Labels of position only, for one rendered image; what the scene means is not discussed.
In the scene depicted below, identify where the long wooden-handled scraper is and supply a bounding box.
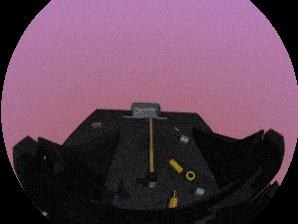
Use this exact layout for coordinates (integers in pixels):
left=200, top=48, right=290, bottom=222
left=144, top=119, right=158, bottom=188

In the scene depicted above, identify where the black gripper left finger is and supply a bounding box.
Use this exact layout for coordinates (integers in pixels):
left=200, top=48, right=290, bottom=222
left=37, top=129, right=121, bottom=202

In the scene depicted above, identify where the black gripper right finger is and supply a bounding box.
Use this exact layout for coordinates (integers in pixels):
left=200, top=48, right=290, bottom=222
left=192, top=127, right=265, bottom=189

